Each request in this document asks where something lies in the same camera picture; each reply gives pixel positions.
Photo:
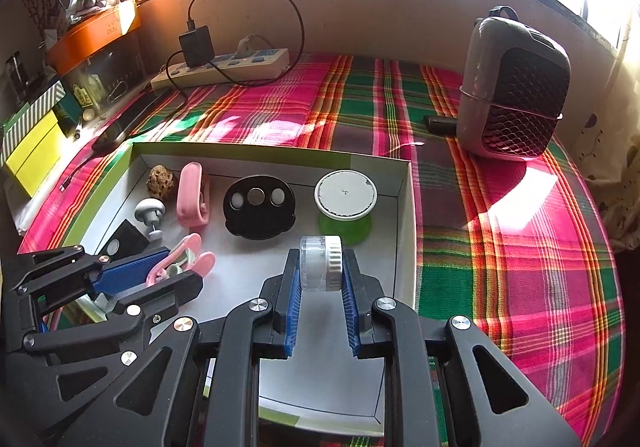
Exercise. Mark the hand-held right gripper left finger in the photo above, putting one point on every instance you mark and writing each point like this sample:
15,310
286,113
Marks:
292,307

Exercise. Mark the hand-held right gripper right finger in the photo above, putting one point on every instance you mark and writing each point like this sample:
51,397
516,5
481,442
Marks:
350,312

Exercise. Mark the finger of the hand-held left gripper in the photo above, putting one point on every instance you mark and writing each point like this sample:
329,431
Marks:
130,269
170,292

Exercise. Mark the black rectangular light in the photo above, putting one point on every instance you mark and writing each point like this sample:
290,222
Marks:
127,237

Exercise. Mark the pink ear hook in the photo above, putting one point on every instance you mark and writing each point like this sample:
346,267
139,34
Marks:
187,254

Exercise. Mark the clear plastic cylinder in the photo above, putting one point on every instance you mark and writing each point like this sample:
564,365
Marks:
320,262

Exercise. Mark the grey mushroom knob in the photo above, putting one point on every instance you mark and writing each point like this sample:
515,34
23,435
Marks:
149,213

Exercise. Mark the green cardboard box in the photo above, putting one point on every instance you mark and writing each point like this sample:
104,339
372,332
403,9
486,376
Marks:
235,277

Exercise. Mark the black disc with holes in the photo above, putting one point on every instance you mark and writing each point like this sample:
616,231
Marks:
258,222

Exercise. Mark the pink case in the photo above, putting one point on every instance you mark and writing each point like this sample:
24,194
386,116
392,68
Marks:
190,199

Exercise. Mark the brown walnut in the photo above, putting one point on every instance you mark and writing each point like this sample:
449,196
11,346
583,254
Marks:
160,182

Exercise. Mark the white and green spool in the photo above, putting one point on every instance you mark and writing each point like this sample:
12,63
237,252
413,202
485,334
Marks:
345,202

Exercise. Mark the black phone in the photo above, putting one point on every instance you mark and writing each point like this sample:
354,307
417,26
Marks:
125,119

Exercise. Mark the yellow box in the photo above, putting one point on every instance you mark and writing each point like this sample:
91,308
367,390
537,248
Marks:
35,152

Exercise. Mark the plaid cloth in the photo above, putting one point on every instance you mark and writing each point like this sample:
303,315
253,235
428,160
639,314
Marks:
500,252

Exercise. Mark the striped box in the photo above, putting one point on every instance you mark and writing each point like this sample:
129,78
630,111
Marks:
32,109

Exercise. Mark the clear glass case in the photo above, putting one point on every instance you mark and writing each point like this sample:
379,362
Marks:
100,74

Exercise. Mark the white power strip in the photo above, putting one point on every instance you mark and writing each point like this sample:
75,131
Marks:
225,67

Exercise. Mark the black charger adapter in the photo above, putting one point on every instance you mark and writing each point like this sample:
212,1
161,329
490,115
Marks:
197,47

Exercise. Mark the orange box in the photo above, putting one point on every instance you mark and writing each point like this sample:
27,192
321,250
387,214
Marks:
92,37

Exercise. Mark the grey plug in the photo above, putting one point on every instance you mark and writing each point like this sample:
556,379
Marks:
247,44

